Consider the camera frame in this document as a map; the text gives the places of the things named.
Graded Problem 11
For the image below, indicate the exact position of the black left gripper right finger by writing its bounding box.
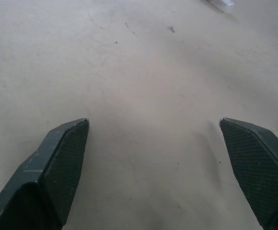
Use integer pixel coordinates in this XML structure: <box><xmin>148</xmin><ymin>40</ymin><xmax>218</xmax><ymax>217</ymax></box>
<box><xmin>219</xmin><ymin>117</ymin><xmax>278</xmax><ymax>230</ymax></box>

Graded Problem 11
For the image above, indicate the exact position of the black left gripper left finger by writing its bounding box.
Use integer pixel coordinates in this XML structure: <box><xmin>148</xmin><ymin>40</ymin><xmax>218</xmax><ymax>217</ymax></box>
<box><xmin>0</xmin><ymin>117</ymin><xmax>90</xmax><ymax>230</ymax></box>

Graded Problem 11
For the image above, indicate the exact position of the clear plastic object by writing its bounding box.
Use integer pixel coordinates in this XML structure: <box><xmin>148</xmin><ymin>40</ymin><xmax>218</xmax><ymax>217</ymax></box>
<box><xmin>205</xmin><ymin>0</ymin><xmax>235</xmax><ymax>13</ymax></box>

